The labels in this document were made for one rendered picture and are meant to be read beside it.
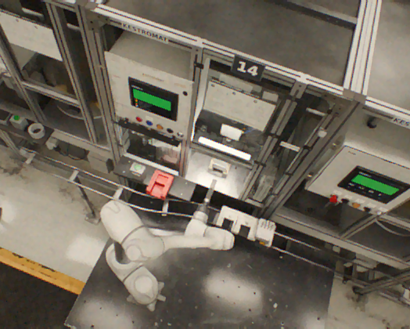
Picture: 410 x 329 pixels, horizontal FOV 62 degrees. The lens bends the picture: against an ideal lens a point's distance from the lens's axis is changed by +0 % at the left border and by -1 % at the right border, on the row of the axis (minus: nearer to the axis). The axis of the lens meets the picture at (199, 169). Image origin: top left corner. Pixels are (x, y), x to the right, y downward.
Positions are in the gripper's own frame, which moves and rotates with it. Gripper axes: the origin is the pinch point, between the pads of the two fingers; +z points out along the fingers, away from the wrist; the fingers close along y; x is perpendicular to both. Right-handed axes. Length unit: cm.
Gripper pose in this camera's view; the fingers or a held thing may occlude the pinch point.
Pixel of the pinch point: (212, 186)
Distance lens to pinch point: 218.1
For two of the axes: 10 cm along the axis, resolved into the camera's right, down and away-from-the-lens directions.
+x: -9.3, -3.5, 0.8
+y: 1.0, -4.7, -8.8
